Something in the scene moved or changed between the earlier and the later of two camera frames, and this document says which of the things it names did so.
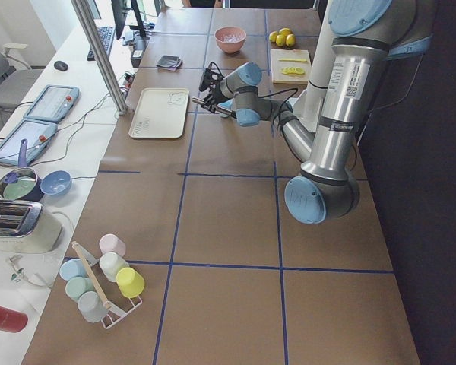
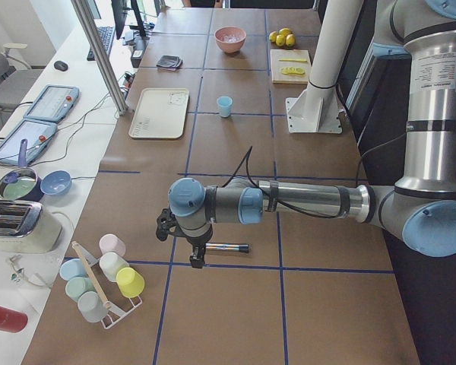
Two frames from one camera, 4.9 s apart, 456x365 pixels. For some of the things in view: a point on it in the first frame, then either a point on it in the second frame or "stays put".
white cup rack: (113, 315) stays put
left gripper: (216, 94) → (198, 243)
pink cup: (111, 242) stays put
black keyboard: (106, 35) stays put
